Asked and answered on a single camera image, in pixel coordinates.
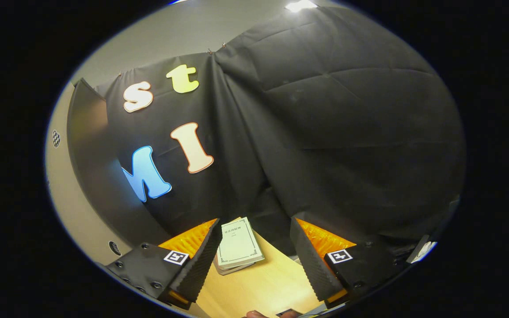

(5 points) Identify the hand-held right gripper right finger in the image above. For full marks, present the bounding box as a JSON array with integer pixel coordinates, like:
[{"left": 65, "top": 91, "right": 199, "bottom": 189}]
[{"left": 290, "top": 216, "right": 407, "bottom": 310}]

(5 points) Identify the black backdrop cloth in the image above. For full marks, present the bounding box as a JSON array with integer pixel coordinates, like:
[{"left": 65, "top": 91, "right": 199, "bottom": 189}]
[{"left": 95, "top": 7, "right": 467, "bottom": 257}]

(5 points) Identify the narrow ceiling light panel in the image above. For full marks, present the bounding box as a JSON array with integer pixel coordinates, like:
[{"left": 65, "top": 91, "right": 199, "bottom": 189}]
[{"left": 285, "top": 0, "right": 319, "bottom": 13}]

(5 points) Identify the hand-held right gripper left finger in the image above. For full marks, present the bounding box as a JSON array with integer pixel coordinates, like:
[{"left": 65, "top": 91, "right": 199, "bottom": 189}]
[{"left": 104, "top": 218, "right": 223, "bottom": 310}]

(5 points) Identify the pale green book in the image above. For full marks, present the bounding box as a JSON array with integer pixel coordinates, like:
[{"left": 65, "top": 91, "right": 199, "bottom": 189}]
[{"left": 216, "top": 216, "right": 265, "bottom": 271}]

